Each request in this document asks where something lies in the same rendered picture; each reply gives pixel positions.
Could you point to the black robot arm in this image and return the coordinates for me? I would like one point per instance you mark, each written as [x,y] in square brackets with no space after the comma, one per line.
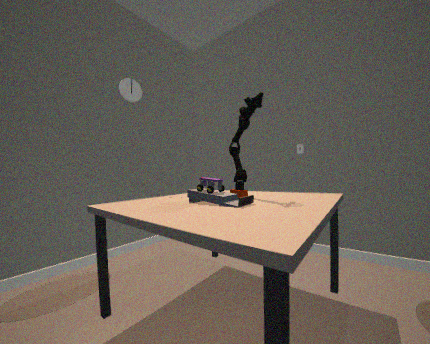
[241,174]

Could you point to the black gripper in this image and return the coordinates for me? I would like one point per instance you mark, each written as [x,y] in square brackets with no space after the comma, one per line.
[255,103]

